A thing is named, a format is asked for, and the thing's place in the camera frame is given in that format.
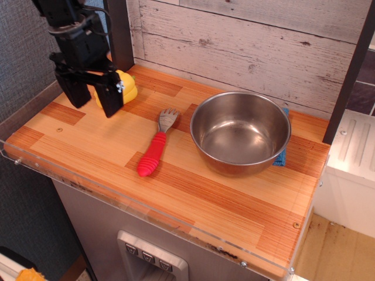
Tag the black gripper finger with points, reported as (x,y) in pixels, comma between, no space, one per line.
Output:
(75,90)
(109,91)

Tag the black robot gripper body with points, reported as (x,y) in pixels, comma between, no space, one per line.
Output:
(83,53)

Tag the yellow toy capsicum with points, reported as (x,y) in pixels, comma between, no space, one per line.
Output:
(129,89)

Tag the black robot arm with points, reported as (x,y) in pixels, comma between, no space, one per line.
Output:
(60,13)

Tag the stainless steel pot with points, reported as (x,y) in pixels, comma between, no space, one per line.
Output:
(234,135)

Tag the blue cloth under pot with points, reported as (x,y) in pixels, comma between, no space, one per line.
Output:
(282,120)

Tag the clear acrylic left guard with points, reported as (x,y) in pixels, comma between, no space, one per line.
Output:
(29,110)

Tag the clear acrylic guard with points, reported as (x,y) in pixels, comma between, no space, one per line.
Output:
(182,195)
(29,110)

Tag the clear acrylic front guard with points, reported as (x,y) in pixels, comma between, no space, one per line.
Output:
(182,195)

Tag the grey toy fridge cabinet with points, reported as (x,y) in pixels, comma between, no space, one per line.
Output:
(97,225)

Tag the silver dispenser button panel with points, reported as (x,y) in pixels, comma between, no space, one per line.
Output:
(146,261)

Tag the yellow object bottom left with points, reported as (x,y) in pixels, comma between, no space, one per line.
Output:
(29,275)

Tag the white toy sink unit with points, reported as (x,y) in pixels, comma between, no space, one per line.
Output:
(346,189)

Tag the red handled metal spork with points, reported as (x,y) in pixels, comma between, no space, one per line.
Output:
(150,160)

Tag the dark right frame post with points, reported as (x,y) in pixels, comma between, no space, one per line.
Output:
(351,76)

